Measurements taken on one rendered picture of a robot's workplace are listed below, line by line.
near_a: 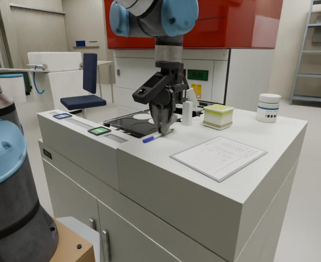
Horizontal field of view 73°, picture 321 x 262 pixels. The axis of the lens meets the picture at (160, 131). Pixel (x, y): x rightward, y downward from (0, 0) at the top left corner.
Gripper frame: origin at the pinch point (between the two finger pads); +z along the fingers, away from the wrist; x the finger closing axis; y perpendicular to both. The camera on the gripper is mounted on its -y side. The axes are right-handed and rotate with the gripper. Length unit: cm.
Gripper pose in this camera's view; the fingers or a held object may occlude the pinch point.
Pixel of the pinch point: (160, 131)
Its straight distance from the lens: 65.9
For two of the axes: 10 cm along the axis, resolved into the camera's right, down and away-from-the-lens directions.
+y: 6.6, -2.5, 7.0
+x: -7.5, -2.7, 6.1
